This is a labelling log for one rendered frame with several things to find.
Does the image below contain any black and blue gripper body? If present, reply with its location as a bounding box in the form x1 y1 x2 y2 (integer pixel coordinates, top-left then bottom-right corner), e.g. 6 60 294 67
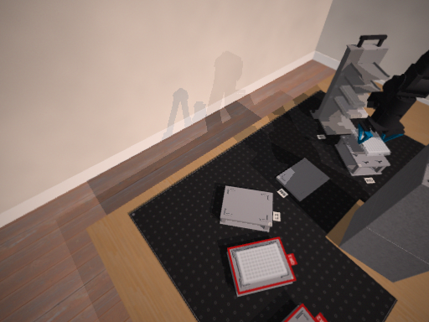
359 107 405 135

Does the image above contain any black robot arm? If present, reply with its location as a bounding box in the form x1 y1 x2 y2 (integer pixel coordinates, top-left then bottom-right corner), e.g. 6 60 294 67
367 50 429 123

